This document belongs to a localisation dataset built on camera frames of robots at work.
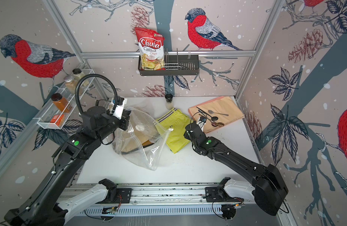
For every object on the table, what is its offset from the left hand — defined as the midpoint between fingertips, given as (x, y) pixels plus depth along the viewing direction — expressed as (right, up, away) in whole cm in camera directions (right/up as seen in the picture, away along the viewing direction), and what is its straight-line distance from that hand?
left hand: (132, 106), depth 65 cm
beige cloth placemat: (+55, -4, +45) cm, 71 cm away
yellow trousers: (+18, -12, +30) cm, 37 cm away
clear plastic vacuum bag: (+6, -27, +9) cm, 29 cm away
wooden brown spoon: (+53, -12, +36) cm, 65 cm away
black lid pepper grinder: (+15, +3, +45) cm, 48 cm away
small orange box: (-36, -6, +1) cm, 37 cm away
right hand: (+28, -13, +17) cm, 35 cm away
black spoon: (+49, -8, +41) cm, 65 cm away
